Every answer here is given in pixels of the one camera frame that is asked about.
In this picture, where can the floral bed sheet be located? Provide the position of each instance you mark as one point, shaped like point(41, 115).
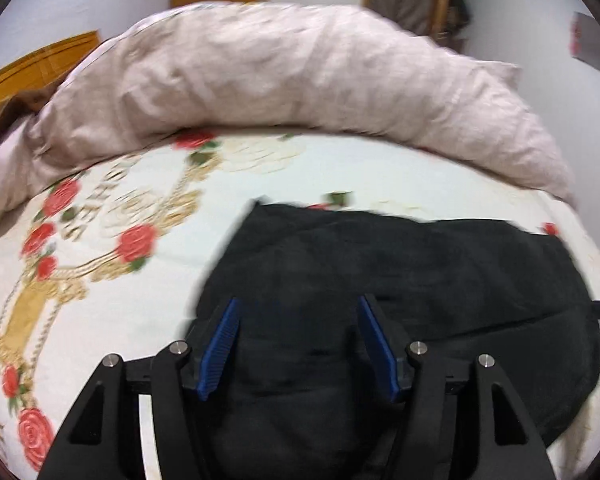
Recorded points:
point(130, 200)

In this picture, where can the black garment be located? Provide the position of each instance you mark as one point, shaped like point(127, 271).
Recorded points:
point(430, 270)

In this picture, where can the pink duvet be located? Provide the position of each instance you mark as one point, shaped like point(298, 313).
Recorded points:
point(280, 75)

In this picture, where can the brown cloth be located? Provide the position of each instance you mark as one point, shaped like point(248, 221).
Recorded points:
point(5, 120)

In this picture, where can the dark hanging clothes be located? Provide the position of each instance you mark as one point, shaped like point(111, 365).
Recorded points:
point(457, 15)

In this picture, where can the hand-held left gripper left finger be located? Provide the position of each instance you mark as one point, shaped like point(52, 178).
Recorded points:
point(220, 347)

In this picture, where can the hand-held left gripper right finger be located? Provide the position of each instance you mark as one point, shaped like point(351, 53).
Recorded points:
point(377, 350)

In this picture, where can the white and red wall paper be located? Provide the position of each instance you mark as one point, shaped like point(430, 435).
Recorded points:
point(592, 42)

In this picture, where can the wooden headboard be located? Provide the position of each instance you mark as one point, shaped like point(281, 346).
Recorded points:
point(35, 65)

